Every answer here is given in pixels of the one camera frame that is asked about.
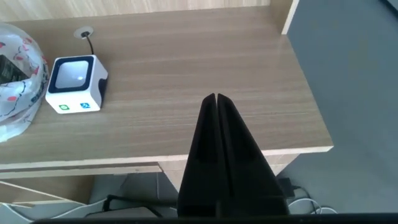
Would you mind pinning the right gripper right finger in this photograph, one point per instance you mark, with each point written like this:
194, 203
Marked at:
248, 174

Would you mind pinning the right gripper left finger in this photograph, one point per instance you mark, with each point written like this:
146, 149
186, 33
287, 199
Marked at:
202, 161

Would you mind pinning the white barcode scanner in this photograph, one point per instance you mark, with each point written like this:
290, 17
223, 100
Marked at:
75, 84

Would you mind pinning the printed plastic shopping bag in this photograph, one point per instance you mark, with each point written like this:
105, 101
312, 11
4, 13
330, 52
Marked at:
18, 77

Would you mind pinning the black power adapter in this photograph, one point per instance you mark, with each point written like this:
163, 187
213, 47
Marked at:
286, 186

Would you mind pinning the wooden counter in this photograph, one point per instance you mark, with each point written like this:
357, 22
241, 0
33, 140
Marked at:
174, 87

